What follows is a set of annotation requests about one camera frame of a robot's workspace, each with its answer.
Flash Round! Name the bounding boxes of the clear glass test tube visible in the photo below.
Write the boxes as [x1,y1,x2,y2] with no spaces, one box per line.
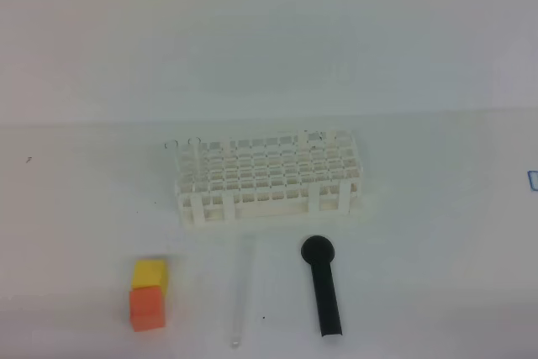
[229,234,256,349]

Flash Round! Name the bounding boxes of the white test tube rack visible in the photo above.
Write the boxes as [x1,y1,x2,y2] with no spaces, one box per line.
[176,129,362,229]

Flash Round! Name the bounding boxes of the clear test tube far left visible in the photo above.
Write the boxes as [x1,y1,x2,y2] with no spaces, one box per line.
[164,140,180,194]

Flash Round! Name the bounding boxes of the black plastic scoop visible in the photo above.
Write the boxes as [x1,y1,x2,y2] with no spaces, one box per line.
[301,235,343,336]

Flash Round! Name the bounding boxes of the yellow foam cube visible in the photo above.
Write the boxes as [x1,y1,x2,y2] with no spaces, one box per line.
[131,258,169,296]

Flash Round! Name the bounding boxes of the orange foam cube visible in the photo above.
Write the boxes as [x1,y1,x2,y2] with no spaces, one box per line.
[129,286,166,332]

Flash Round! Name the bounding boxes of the blue square marker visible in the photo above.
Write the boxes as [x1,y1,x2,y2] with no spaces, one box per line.
[527,171,538,192]

